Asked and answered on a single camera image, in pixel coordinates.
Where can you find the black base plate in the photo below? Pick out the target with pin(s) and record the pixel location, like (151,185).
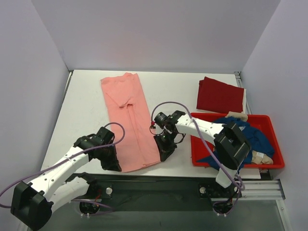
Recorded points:
(159,202)

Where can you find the pink t shirt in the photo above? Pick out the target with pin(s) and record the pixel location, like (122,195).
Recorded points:
(129,114)

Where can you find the blue printed t shirt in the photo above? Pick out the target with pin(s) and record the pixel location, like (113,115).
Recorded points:
(202,158)

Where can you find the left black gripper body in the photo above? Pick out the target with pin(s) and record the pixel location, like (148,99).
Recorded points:
(109,157)

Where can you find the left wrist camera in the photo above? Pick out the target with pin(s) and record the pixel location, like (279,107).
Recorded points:
(105,135)

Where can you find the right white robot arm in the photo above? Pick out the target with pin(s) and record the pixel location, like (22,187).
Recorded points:
(211,139)

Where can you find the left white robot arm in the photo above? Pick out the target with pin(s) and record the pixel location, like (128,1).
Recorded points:
(34,202)

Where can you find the aluminium frame rail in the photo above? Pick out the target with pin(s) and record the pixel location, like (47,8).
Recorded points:
(108,188)

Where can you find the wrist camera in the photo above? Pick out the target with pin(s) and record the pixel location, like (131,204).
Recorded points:
(159,120)
(105,135)

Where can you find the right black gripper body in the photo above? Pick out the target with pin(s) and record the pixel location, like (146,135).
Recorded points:
(165,143)

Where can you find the red plastic bin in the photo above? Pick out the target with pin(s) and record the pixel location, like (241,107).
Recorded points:
(251,143)

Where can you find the folded dark red t shirt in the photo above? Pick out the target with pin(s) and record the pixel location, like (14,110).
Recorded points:
(219,97)

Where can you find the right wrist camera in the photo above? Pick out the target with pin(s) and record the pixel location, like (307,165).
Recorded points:
(159,120)

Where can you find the beige t shirt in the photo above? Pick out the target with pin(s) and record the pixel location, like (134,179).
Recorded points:
(261,150)

